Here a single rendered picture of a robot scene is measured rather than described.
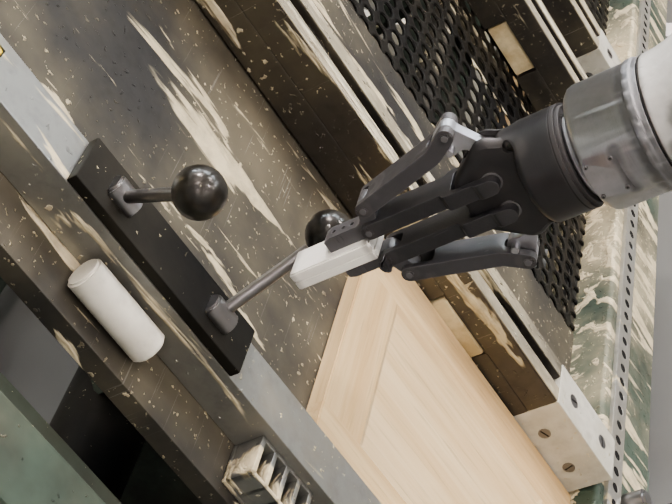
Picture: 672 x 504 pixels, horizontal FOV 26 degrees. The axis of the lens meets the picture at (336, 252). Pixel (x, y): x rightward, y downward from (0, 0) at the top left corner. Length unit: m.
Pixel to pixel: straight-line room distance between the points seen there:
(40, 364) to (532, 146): 2.32
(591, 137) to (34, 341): 2.42
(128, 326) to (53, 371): 2.11
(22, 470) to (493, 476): 0.71
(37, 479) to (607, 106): 0.42
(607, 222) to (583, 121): 1.11
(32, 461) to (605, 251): 1.21
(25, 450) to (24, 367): 2.29
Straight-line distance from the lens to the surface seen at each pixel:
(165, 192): 1.00
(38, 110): 1.04
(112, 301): 1.05
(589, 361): 1.82
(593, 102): 0.94
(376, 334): 1.37
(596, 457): 1.62
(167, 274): 1.07
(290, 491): 1.16
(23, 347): 3.24
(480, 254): 1.03
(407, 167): 0.99
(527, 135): 0.96
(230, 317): 1.10
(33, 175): 1.04
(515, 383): 1.55
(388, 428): 1.34
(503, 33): 1.99
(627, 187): 0.95
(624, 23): 2.54
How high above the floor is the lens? 2.09
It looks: 38 degrees down
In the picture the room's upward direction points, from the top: straight up
